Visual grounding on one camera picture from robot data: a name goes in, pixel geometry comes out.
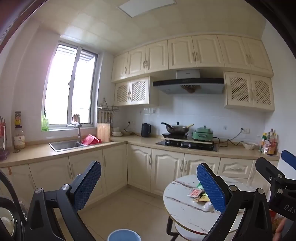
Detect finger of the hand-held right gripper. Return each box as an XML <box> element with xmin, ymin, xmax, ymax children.
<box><xmin>281</xmin><ymin>150</ymin><xmax>296</xmax><ymax>171</ymax></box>
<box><xmin>255</xmin><ymin>157</ymin><xmax>288</xmax><ymax>186</ymax></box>

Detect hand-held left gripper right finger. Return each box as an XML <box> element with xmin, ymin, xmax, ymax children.
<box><xmin>196</xmin><ymin>163</ymin><xmax>273</xmax><ymax>241</ymax></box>

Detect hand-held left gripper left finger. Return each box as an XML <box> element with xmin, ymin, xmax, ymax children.
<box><xmin>24</xmin><ymin>161</ymin><xmax>102</xmax><ymax>241</ymax></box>

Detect blue plastic bucket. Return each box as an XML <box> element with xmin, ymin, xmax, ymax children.
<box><xmin>107</xmin><ymin>229</ymin><xmax>142</xmax><ymax>241</ymax></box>

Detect person's right hand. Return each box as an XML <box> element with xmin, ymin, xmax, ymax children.
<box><xmin>276</xmin><ymin>218</ymin><xmax>288</xmax><ymax>241</ymax></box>

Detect red patterned packet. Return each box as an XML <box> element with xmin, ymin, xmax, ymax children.
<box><xmin>187</xmin><ymin>188</ymin><xmax>203</xmax><ymax>198</ymax></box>

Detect white crumpled wrapper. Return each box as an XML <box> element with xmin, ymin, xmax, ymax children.
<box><xmin>201</xmin><ymin>202</ymin><xmax>216</xmax><ymax>212</ymax></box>

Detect cluster of condiment bottles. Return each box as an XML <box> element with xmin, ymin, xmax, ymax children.
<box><xmin>260</xmin><ymin>128</ymin><xmax>278</xmax><ymax>156</ymax></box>

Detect white bowl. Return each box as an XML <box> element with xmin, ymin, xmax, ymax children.
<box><xmin>242</xmin><ymin>141</ymin><xmax>258</xmax><ymax>150</ymax></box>

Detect round white marble table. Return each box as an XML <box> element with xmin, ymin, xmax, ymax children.
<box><xmin>163</xmin><ymin>174</ymin><xmax>249</xmax><ymax>241</ymax></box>

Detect red dish rack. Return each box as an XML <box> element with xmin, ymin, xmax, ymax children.
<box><xmin>81</xmin><ymin>134</ymin><xmax>102</xmax><ymax>146</ymax></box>

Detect steel sink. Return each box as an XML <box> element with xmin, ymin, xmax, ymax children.
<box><xmin>49</xmin><ymin>141</ymin><xmax>85</xmax><ymax>152</ymax></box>

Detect cream base cabinets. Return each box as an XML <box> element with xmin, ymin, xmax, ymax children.
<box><xmin>0</xmin><ymin>136</ymin><xmax>281</xmax><ymax>216</ymax></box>

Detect black gas stove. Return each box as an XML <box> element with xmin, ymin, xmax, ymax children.
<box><xmin>156</xmin><ymin>133</ymin><xmax>219</xmax><ymax>152</ymax></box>

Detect wooden cutting board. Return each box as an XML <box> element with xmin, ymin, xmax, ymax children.
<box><xmin>97</xmin><ymin>123</ymin><xmax>110</xmax><ymax>142</ymax></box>

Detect green electric cooking pot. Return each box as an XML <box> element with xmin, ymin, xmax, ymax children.
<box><xmin>192</xmin><ymin>126</ymin><xmax>214</xmax><ymax>141</ymax></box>

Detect green plastic bottle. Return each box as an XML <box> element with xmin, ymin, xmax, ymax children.
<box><xmin>42</xmin><ymin>111</ymin><xmax>50</xmax><ymax>131</ymax></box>

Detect hanging utensil rack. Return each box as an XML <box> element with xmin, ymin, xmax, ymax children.
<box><xmin>97</xmin><ymin>98</ymin><xmax>119</xmax><ymax>124</ymax></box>

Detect black electric kettle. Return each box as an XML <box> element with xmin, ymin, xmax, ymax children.
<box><xmin>141</xmin><ymin>123</ymin><xmax>152</xmax><ymax>138</ymax></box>

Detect cream lattice door cabinet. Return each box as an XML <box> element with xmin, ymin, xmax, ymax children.
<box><xmin>114</xmin><ymin>76</ymin><xmax>159</xmax><ymax>106</ymax></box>
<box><xmin>223</xmin><ymin>71</ymin><xmax>275</xmax><ymax>113</ymax></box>

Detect clear cooking oil bottle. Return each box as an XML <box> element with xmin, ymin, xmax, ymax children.
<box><xmin>13</xmin><ymin>127</ymin><xmax>26</xmax><ymax>151</ymax></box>

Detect sliding window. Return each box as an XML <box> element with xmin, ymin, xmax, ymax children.
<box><xmin>44</xmin><ymin>40</ymin><xmax>100</xmax><ymax>131</ymax></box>

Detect black range hood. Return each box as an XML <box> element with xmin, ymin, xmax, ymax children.
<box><xmin>153</xmin><ymin>69</ymin><xmax>225</xmax><ymax>95</ymax></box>

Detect ceiling light panel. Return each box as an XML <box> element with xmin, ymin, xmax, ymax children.
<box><xmin>117</xmin><ymin>0</ymin><xmax>177</xmax><ymax>17</ymax></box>

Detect black power cable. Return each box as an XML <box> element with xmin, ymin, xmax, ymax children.
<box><xmin>213</xmin><ymin>130</ymin><xmax>243</xmax><ymax>147</ymax></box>

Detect wire holder with red utensils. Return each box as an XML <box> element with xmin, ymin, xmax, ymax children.
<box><xmin>0</xmin><ymin>116</ymin><xmax>10</xmax><ymax>161</ymax></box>

